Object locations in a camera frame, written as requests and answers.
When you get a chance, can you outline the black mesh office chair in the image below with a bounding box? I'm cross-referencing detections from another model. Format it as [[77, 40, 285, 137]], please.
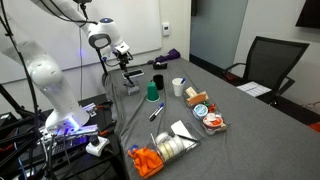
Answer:
[[222, 35, 311, 107]]

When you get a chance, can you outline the clear tray with craft items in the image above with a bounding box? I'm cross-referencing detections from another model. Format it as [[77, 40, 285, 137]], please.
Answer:
[[182, 87, 232, 136]]

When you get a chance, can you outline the white wall thermostat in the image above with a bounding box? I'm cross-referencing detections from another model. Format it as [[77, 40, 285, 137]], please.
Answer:
[[161, 21, 171, 38]]

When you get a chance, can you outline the teal tape roll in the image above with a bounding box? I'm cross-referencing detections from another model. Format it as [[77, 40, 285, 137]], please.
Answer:
[[193, 103, 210, 120]]

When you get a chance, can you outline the silver tablet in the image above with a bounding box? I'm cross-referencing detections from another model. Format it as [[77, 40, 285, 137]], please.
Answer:
[[122, 68, 145, 80]]

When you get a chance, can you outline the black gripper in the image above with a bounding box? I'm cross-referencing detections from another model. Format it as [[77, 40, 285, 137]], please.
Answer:
[[115, 51, 134, 73]]

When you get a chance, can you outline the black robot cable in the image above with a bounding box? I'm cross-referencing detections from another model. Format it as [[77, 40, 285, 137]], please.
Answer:
[[39, 0, 100, 27]]

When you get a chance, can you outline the black marker with blue cap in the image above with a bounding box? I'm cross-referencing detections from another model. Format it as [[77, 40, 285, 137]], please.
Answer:
[[148, 102, 165, 122]]

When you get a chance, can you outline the white folded card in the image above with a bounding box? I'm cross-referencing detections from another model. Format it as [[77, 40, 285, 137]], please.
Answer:
[[170, 119, 198, 150]]

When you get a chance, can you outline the wooden block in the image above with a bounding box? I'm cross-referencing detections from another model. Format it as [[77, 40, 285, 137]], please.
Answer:
[[184, 86, 210, 107]]

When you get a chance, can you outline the large orange bag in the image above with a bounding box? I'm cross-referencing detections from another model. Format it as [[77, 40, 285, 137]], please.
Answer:
[[307, 121, 320, 134]]

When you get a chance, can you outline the grey tablecloth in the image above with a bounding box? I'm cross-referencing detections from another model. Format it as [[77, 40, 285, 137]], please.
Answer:
[[103, 57, 320, 180]]

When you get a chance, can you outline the white whiteboard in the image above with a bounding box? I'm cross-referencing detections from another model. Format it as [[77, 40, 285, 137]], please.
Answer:
[[0, 0, 164, 85]]

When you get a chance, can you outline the white emergency stop box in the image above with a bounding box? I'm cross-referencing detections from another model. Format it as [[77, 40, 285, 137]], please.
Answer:
[[85, 134, 111, 158]]

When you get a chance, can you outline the black wall monitor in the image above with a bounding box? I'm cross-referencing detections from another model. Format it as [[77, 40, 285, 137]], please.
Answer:
[[294, 0, 320, 29]]

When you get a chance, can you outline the white paper cup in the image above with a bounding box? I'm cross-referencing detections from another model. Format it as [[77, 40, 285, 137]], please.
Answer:
[[171, 77, 186, 98]]

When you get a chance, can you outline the green plastic cup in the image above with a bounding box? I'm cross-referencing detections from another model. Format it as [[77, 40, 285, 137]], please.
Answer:
[[146, 81, 161, 103]]

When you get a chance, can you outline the purple folded umbrella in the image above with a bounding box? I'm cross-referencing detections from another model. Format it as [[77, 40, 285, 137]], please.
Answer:
[[154, 48, 182, 65]]

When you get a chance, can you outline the clear tray with tape rolls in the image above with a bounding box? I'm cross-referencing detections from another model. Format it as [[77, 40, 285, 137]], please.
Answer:
[[149, 121, 203, 165]]

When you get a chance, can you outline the cream tape roll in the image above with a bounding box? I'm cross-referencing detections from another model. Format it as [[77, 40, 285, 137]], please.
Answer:
[[157, 141, 175, 161]]

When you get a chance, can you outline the black cup with handle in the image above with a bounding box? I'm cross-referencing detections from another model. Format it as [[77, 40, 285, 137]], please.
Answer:
[[152, 74, 165, 91]]

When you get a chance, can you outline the black robot cart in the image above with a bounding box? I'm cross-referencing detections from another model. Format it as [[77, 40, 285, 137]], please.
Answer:
[[0, 93, 125, 180]]

